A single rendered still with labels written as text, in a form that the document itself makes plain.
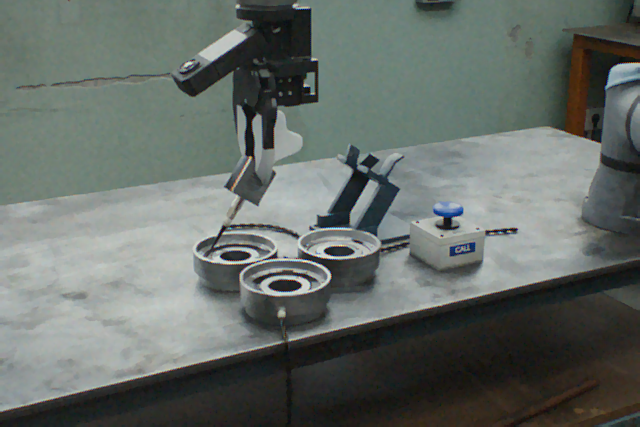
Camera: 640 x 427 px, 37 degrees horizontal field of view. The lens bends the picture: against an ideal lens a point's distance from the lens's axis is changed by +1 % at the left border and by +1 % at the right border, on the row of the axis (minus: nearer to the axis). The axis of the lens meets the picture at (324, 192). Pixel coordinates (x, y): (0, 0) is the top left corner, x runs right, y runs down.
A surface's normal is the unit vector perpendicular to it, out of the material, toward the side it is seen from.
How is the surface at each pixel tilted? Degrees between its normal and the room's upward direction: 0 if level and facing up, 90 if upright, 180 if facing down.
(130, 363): 0
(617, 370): 0
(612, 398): 0
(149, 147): 90
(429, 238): 90
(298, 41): 90
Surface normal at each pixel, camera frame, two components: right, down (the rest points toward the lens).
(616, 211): -0.58, -0.05
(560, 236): 0.00, -0.95
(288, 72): 0.49, 0.27
